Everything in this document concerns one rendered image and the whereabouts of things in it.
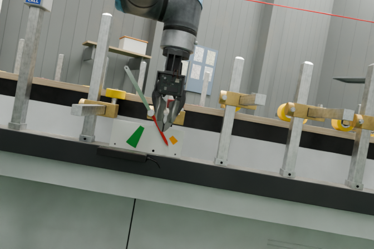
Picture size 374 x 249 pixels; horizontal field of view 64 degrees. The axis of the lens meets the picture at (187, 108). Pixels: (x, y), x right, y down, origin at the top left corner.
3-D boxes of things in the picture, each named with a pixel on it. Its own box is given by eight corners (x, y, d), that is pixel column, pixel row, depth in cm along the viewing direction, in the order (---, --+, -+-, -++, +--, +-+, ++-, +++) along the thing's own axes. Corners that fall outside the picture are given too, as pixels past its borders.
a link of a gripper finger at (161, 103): (148, 130, 74) (155, 94, 75) (151, 129, 80) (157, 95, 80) (161, 132, 74) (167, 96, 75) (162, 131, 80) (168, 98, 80)
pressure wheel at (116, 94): (125, 118, 125) (129, 91, 125) (109, 116, 119) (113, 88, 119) (114, 115, 130) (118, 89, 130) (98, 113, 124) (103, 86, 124)
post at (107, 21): (89, 144, 108) (112, 13, 107) (79, 142, 108) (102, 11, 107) (92, 143, 111) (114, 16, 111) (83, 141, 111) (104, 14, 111)
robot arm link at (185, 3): (165, -11, 81) (198, -1, 84) (156, 34, 81) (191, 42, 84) (172, -25, 72) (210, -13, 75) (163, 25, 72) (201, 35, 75)
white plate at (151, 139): (180, 158, 107) (185, 131, 107) (108, 146, 107) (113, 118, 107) (180, 158, 108) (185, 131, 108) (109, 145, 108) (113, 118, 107)
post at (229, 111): (221, 187, 108) (244, 57, 108) (212, 185, 108) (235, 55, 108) (220, 184, 112) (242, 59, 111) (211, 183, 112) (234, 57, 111)
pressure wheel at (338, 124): (351, 110, 130) (334, 117, 130) (358, 127, 130) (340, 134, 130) (344, 110, 136) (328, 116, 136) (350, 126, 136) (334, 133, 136)
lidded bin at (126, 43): (139, 56, 536) (141, 44, 536) (146, 55, 505) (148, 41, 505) (116, 51, 515) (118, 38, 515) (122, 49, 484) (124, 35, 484)
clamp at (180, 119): (182, 125, 107) (185, 111, 107) (146, 119, 107) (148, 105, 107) (183, 124, 113) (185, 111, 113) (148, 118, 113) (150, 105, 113)
